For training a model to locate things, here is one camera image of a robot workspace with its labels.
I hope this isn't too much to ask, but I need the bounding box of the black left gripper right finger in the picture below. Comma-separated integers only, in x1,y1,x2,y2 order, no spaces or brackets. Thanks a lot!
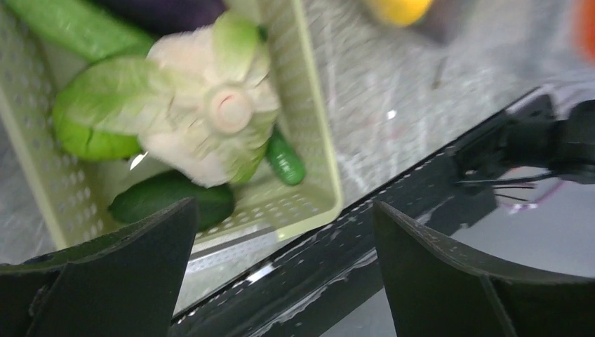
373,202,594,336

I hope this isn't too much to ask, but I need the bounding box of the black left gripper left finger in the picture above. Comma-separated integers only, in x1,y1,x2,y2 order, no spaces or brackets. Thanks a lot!
1,199,199,336

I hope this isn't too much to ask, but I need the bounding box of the dark green avocado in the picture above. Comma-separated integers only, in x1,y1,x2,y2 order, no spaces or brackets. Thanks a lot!
108,170,236,233

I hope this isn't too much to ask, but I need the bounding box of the green cucumber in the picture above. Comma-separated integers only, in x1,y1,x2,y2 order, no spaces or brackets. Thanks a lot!
266,126,306,186

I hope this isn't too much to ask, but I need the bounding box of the yellow corn cob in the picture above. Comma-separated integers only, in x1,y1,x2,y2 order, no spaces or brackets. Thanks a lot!
364,0,434,27

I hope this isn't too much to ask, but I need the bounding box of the clear zip bag orange zipper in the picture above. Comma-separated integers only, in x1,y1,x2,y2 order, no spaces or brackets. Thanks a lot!
571,0,594,65

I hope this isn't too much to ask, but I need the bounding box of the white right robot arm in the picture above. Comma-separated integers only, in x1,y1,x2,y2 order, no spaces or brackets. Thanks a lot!
451,95,594,190

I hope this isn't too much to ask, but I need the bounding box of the light green plastic tray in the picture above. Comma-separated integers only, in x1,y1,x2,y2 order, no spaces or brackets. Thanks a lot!
1,1,342,249

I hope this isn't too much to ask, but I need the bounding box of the white cauliflower with leaves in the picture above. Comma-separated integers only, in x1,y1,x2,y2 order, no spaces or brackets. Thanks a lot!
53,11,281,187

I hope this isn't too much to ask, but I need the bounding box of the light green bitter gourd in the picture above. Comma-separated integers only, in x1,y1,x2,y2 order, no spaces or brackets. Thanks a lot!
3,1,155,62

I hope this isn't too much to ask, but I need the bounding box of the dark purple eggplant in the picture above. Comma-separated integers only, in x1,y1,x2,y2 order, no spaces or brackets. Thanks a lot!
94,0,228,36

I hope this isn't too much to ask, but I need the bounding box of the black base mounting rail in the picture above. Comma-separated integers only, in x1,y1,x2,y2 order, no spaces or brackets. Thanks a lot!
168,89,554,336

